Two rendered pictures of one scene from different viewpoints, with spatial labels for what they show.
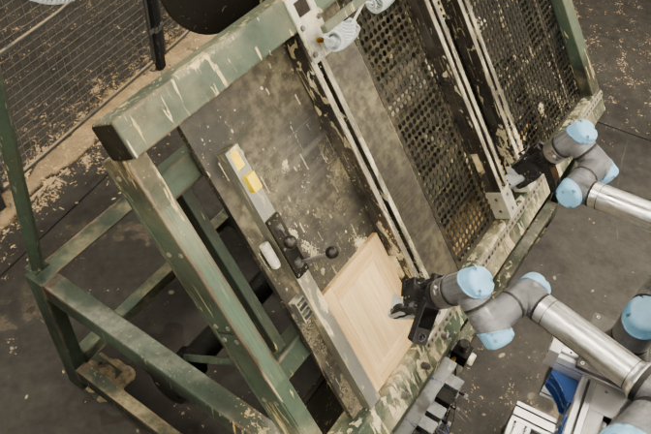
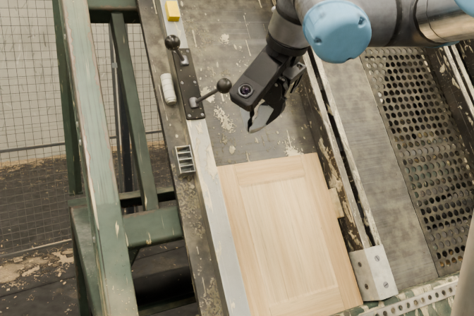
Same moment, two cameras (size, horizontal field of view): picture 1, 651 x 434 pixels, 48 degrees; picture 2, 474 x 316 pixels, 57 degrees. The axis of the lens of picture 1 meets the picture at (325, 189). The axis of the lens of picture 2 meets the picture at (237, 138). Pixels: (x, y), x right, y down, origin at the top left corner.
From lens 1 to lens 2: 1.63 m
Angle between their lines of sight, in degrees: 43
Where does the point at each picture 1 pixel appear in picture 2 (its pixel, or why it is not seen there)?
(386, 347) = (293, 288)
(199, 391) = (96, 293)
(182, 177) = not seen: outside the picture
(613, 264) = not seen: outside the picture
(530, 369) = not seen: outside the picture
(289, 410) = (102, 245)
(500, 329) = not seen: outside the picture
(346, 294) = (252, 187)
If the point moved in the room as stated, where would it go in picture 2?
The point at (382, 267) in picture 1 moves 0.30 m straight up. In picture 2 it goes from (314, 191) to (319, 79)
